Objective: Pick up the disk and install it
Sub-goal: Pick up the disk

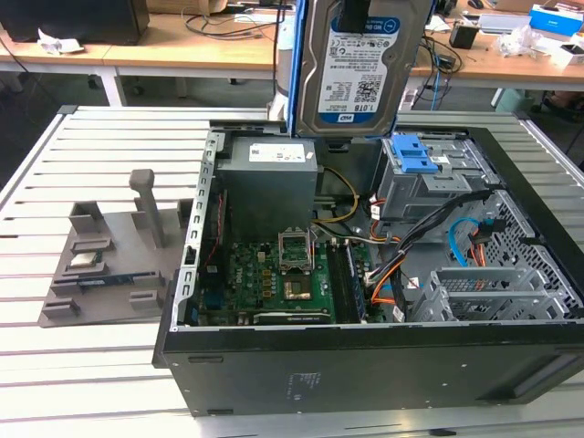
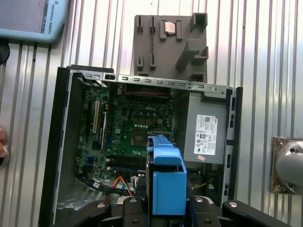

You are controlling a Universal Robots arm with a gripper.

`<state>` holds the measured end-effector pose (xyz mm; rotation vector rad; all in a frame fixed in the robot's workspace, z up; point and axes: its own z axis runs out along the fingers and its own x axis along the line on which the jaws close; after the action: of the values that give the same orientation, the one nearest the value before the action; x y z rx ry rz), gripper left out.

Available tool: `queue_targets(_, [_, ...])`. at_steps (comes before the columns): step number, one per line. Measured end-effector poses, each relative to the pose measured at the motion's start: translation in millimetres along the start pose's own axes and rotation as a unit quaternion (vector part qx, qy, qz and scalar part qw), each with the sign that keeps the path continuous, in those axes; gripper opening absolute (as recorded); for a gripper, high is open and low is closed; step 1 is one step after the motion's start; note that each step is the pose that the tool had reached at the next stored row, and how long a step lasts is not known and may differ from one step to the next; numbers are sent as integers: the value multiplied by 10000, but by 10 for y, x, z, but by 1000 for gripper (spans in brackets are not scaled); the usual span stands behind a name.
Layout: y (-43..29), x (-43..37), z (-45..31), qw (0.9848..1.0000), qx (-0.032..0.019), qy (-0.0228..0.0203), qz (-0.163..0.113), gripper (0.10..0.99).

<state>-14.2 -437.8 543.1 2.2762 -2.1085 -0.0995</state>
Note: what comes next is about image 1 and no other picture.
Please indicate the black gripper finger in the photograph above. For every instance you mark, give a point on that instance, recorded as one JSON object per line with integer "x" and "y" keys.
{"x": 355, "y": 13}

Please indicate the hard disk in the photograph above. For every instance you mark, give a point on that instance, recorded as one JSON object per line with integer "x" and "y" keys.
{"x": 356, "y": 68}

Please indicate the grey metal disk bay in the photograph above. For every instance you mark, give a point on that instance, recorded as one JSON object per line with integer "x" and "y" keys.
{"x": 483, "y": 285}

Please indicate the small black box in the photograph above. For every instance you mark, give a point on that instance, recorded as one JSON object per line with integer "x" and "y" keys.
{"x": 464, "y": 36}

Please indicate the black computer mouse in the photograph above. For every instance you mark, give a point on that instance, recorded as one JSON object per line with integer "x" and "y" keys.
{"x": 475, "y": 3}

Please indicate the long wooden desk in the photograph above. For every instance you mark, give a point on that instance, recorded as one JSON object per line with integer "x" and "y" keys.
{"x": 479, "y": 64}

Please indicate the grey tray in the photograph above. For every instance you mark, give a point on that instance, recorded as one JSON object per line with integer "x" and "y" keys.
{"x": 502, "y": 23}

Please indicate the blue plastic drive latch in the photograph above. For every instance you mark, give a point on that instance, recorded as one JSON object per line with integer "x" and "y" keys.
{"x": 413, "y": 153}

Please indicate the clear plastic bag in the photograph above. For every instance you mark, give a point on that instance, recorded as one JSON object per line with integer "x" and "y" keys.
{"x": 520, "y": 41}

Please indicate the cardboard box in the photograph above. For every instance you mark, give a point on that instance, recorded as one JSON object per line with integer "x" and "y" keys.
{"x": 182, "y": 5}

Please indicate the pale green bin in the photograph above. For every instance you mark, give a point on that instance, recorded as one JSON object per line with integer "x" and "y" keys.
{"x": 508, "y": 100}

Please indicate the grey optical drive cage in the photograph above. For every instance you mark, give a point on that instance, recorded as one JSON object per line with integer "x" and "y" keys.
{"x": 410, "y": 196}

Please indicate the blue and white box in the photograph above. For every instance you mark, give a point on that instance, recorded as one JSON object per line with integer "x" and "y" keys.
{"x": 554, "y": 20}

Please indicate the grey power supply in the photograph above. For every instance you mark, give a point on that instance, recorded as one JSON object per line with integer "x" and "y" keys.
{"x": 264, "y": 191}

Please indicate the dark red bag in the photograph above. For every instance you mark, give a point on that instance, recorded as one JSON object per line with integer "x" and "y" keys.
{"x": 563, "y": 102}

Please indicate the green motherboard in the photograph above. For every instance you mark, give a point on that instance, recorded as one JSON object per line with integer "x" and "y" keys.
{"x": 255, "y": 274}

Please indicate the crumpled white paper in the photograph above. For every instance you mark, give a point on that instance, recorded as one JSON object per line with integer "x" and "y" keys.
{"x": 59, "y": 43}

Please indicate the black graphics card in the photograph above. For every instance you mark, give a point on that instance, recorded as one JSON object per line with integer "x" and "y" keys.
{"x": 292, "y": 318}

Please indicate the grey parts rack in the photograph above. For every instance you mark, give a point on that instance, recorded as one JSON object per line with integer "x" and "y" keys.
{"x": 118, "y": 237}

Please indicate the black PC case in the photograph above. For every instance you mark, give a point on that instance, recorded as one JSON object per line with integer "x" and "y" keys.
{"x": 365, "y": 378}

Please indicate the silver CPU chip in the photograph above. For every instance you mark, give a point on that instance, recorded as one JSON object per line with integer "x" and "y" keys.
{"x": 84, "y": 260}

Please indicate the RAM stick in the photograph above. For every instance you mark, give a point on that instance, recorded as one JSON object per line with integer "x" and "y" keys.
{"x": 102, "y": 281}

